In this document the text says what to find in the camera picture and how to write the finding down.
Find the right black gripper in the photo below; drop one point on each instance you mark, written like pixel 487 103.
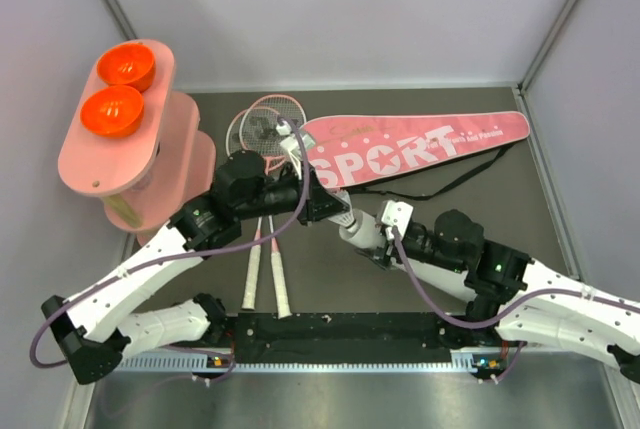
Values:
pixel 382 255

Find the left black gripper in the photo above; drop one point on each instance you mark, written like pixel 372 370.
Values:
pixel 321 203

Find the white shuttlecock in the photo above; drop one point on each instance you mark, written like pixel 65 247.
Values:
pixel 346 219

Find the white shuttlecock tube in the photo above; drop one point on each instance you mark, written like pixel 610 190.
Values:
pixel 365 235

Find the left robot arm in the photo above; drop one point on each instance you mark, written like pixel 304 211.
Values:
pixel 100 327

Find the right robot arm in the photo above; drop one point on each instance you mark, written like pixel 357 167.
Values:
pixel 485 288

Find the pink badminton racket right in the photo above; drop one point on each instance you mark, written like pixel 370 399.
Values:
pixel 258 132

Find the pink badminton racket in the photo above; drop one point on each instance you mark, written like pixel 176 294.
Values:
pixel 258 132
pixel 232 145

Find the pink badminton racket left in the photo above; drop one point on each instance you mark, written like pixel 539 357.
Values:
pixel 232 145

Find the pink SPORT racket bag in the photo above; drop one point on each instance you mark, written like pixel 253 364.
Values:
pixel 354 150

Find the pink three-tier wooden shelf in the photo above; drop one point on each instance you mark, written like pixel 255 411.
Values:
pixel 143 178

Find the lower orange plastic bowl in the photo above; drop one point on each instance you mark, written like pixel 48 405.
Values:
pixel 113 112

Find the orange plastic bowl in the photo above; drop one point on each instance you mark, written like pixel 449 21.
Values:
pixel 129 64
pixel 113 112

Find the upper orange plastic bowl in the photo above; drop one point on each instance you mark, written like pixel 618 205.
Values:
pixel 129 64

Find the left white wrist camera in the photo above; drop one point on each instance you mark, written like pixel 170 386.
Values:
pixel 290 146

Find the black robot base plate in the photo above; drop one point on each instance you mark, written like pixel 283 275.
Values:
pixel 383 337

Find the grey slotted cable duct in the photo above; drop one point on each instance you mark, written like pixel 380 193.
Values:
pixel 175 362

